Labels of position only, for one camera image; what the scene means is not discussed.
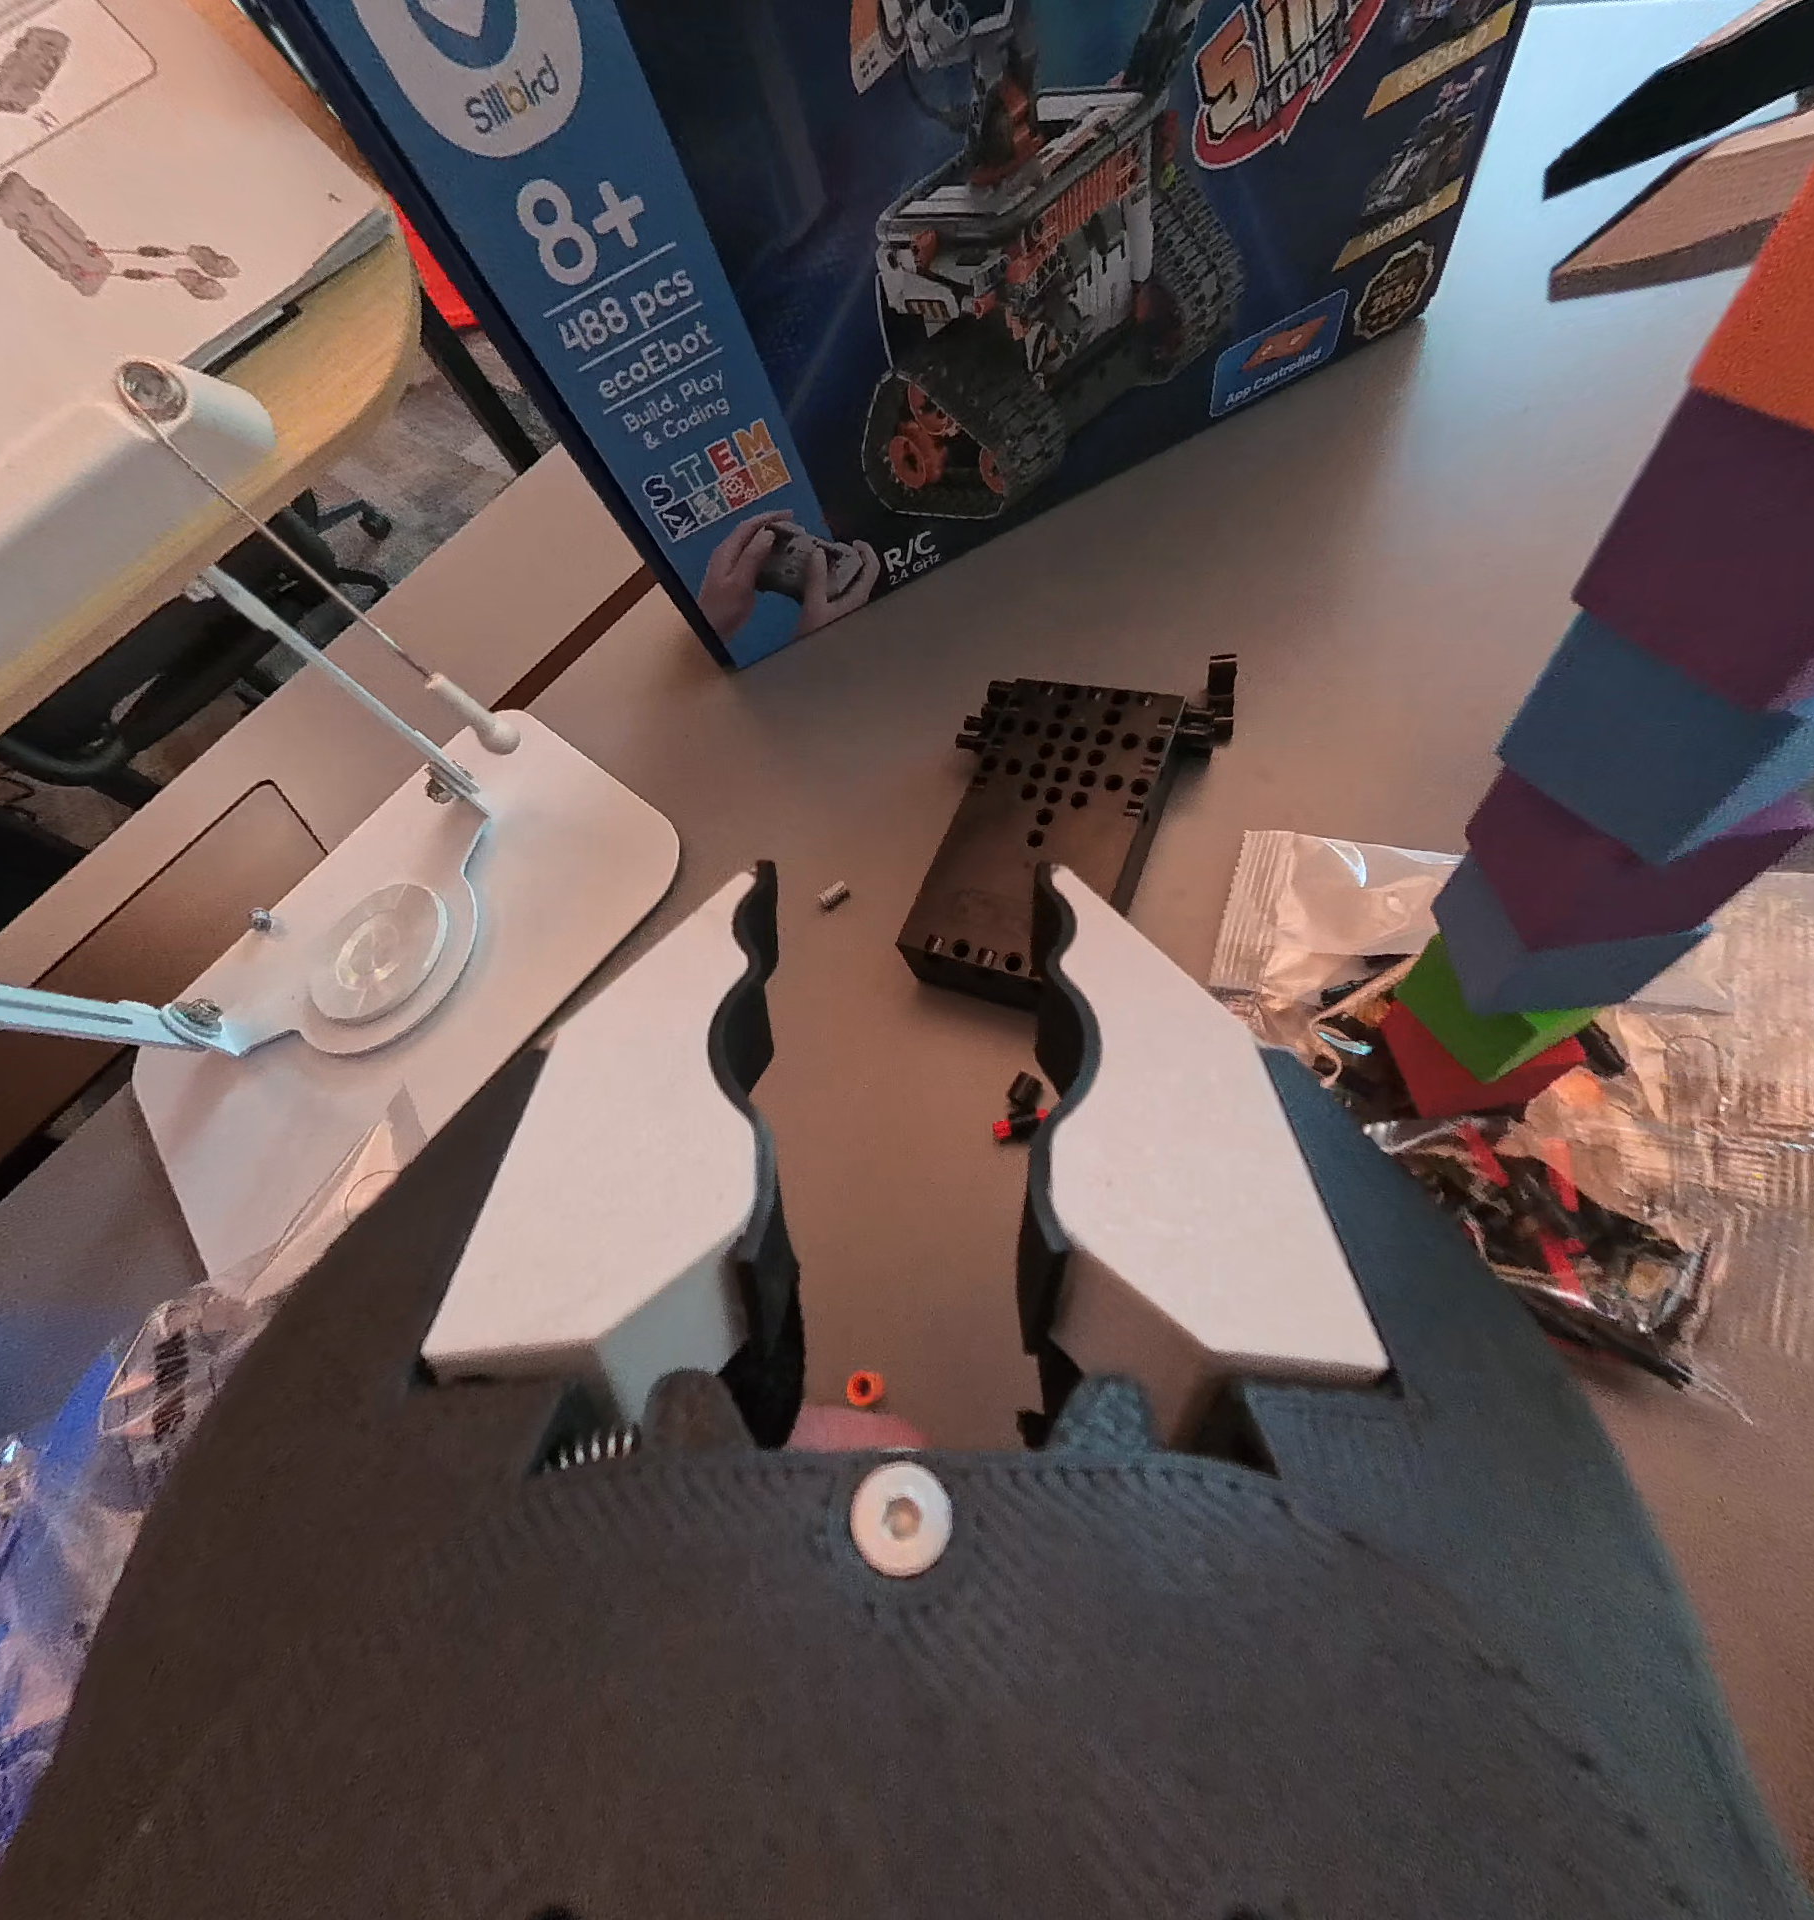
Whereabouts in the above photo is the orange foam cube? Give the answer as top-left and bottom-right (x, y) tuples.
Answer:
(1695, 136), (1814, 451)

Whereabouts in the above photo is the red foam cube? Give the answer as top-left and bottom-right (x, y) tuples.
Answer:
(1379, 997), (1591, 1120)

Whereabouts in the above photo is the blue toy robot box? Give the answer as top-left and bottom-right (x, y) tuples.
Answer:
(298, 0), (1532, 673)

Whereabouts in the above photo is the white book stand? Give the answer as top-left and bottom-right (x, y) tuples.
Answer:
(0, 356), (684, 1276)

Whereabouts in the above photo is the black perforated building plate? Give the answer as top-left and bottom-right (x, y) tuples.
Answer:
(895, 652), (1242, 1013)

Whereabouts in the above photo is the clear bag of building parts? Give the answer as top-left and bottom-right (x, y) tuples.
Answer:
(1208, 829), (1814, 1418)

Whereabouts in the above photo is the black office chair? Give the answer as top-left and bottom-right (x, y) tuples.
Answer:
(0, 494), (399, 812)

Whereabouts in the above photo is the white instruction booklet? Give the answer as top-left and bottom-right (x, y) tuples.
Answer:
(0, 0), (391, 376)

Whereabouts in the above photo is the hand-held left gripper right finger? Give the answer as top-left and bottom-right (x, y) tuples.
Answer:
(1016, 862), (1394, 1449)

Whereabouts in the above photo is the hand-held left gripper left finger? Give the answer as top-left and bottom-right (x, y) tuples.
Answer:
(417, 858), (807, 1449)

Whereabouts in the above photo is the purple foam cube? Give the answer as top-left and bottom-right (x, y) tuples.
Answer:
(1573, 387), (1814, 714)
(1464, 764), (1814, 954)

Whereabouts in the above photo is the green foam cube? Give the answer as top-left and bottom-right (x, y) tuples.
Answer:
(1394, 930), (1599, 1081)

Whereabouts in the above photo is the clear printed plastic bag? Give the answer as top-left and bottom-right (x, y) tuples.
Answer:
(0, 1094), (428, 1920)

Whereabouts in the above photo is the blue foam cube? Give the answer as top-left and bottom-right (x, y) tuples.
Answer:
(1432, 845), (1712, 1020)
(1497, 607), (1810, 867)

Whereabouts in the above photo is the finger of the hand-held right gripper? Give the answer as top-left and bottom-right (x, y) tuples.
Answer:
(1548, 90), (1814, 302)
(1545, 0), (1814, 200)

